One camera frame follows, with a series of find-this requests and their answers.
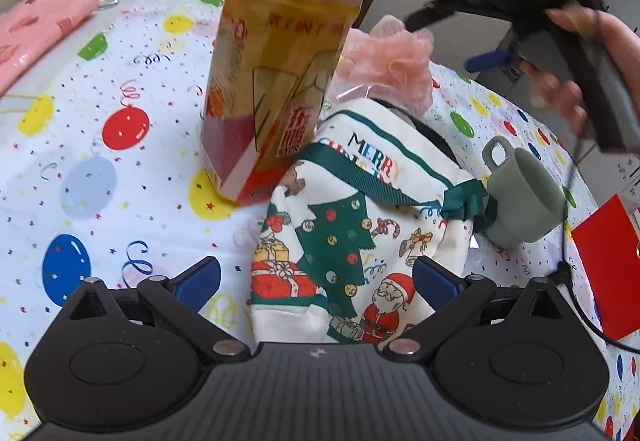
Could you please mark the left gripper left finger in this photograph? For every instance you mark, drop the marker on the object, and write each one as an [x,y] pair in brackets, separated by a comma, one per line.
[175,303]

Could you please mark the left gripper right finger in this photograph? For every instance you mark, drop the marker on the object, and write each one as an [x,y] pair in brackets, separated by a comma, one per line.
[456,303]

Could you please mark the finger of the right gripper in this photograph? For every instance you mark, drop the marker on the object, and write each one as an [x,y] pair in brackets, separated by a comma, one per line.
[425,17]
[498,58]

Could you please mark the pink bath pouf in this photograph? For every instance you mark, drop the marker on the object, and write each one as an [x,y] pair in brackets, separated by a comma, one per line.
[388,63]

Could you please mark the christmas print cloth bag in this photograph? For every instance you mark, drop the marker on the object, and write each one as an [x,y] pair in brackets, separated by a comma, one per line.
[370,195]

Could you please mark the green ceramic mug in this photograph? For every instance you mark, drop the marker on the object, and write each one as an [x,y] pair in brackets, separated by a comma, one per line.
[529,202]

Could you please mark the amber tea bottle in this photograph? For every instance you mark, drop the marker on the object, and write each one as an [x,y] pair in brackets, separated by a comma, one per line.
[272,63]

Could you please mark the red cardboard box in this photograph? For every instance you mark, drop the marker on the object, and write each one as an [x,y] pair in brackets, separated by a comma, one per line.
[608,244]

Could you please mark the pink towel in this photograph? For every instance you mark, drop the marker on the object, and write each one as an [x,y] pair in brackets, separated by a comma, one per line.
[32,27]

